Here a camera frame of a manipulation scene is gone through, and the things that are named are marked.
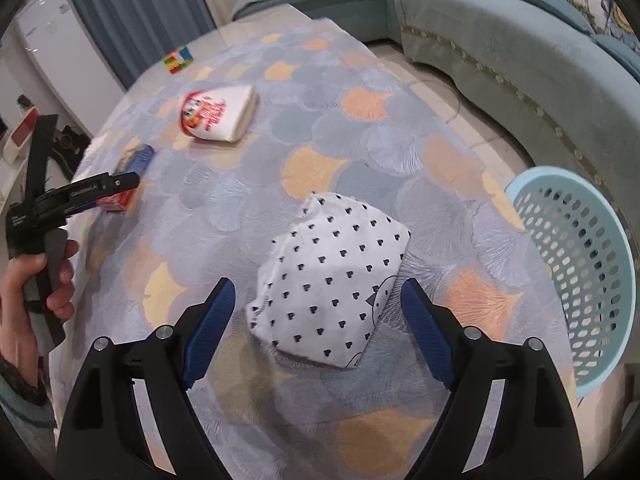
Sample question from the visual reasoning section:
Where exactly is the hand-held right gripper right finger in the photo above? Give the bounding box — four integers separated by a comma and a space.
400, 278, 585, 480

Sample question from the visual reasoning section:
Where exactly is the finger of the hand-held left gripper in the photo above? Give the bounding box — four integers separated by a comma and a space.
102, 171, 141, 194
67, 195, 112, 214

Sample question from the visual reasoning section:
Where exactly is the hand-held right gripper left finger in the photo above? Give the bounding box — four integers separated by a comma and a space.
56, 278, 237, 480

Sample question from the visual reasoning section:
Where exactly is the small red white carton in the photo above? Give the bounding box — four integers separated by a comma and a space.
96, 188, 139, 214

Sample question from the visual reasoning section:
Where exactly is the white heart-patterned cloth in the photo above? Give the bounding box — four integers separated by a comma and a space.
247, 191, 412, 371

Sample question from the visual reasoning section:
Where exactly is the teal plastic basket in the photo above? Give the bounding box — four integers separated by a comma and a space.
504, 165, 637, 401

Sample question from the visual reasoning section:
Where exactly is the person's left forearm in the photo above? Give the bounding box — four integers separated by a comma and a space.
0, 347, 57, 443

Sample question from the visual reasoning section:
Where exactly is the person's left hand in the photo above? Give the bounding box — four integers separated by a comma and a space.
0, 239, 80, 363

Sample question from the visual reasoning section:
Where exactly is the small blue box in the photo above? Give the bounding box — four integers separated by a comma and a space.
117, 143, 156, 174

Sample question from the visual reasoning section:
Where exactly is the red white box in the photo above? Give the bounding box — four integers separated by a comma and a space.
4, 109, 40, 164

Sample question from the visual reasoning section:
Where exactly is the red white snack packet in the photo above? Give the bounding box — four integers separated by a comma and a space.
177, 84, 259, 144

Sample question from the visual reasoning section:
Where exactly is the colourful puzzle cube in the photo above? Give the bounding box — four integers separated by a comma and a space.
160, 45, 194, 76

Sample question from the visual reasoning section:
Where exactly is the white refrigerator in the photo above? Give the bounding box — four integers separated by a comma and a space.
14, 0, 127, 137

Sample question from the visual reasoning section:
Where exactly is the blue curtain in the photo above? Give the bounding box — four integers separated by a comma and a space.
59, 0, 217, 92

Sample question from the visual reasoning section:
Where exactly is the patterned grey orange tablecloth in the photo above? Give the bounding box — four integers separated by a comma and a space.
64, 17, 603, 480

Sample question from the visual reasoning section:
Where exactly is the blue fabric sofa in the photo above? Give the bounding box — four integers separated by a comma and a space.
231, 0, 640, 243

